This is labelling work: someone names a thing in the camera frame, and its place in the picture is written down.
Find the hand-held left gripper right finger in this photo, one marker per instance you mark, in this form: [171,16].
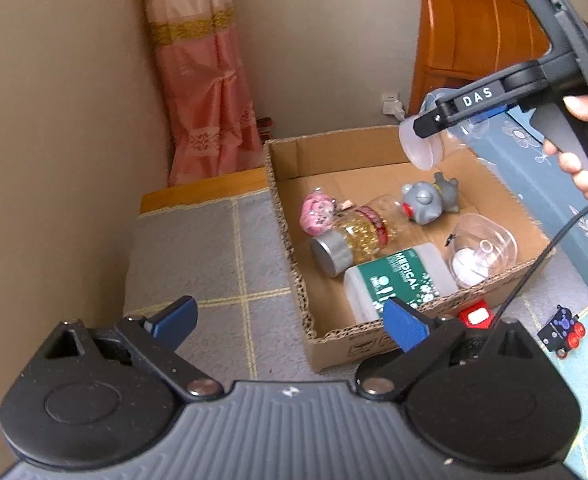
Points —
[406,327]

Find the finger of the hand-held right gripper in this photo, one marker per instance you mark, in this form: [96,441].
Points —
[427,121]
[477,123]

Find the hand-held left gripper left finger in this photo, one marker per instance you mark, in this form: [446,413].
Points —
[174,317]

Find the frosted plastic cup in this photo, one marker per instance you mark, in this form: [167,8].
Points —
[423,150]

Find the white green-label bottle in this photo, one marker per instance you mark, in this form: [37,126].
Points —
[403,275]

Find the grey elephant toy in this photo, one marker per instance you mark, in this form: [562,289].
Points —
[423,200]

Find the cardboard box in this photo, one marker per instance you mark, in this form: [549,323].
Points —
[353,180]

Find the clear round container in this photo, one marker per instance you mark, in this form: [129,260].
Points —
[478,255]

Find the clear capsule bottle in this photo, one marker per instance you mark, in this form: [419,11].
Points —
[363,230]

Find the person's right hand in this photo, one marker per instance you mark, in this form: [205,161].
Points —
[586,107]

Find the plaid grey teal blanket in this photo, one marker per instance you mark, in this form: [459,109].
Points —
[199,260]

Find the red toy car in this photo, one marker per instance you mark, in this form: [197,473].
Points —
[476,316]

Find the wooden headboard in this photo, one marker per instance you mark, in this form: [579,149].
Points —
[463,25]

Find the black toy train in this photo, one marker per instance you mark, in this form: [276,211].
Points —
[561,330]

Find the pink curtain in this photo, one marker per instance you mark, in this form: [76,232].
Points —
[199,85]

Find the white wall plug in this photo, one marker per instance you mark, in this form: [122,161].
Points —
[391,105]

